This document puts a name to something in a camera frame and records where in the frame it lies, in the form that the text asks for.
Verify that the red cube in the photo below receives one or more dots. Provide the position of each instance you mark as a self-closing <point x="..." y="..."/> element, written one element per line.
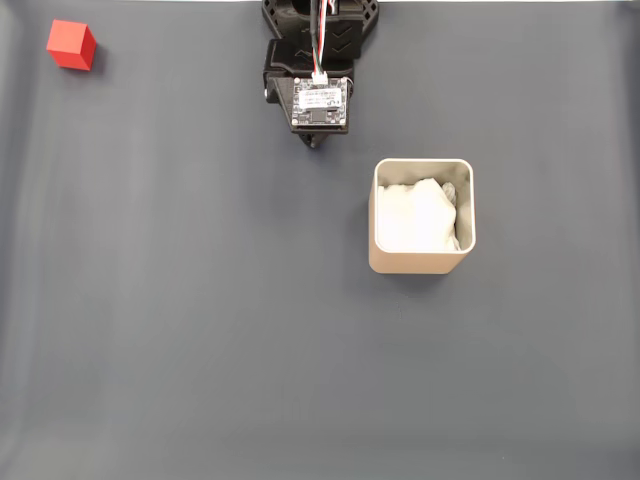
<point x="70" y="45"/>

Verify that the beige square box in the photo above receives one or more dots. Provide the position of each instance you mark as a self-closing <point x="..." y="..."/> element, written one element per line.
<point x="420" y="262"/>

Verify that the white crumpled tissue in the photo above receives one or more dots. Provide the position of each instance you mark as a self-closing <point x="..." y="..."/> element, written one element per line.
<point x="415" y="220"/>

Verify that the camera circuit board module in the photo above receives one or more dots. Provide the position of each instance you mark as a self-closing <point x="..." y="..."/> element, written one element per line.
<point x="320" y="102"/>

